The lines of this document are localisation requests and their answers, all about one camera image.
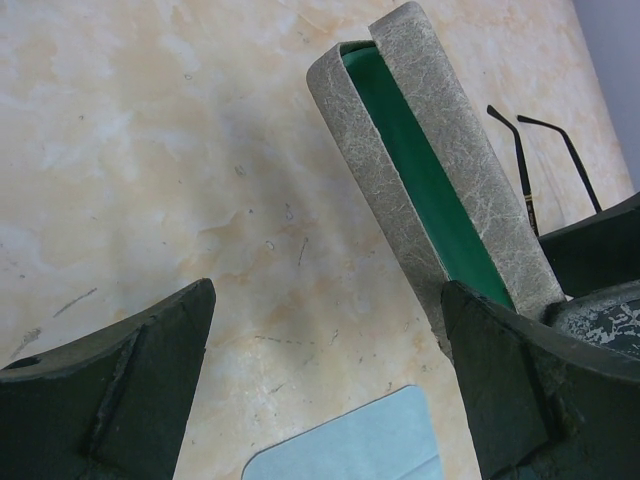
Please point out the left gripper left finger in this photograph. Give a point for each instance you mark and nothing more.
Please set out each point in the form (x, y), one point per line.
(113, 404)

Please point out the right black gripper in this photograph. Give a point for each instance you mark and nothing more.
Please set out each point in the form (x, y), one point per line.
(596, 262)

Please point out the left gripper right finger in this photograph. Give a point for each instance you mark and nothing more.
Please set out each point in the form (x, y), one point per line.
(540, 404)

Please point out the grey glasses case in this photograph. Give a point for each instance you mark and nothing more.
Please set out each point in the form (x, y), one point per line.
(408, 133)

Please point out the light blue cleaning cloth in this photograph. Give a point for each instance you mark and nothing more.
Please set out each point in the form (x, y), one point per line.
(390, 438)

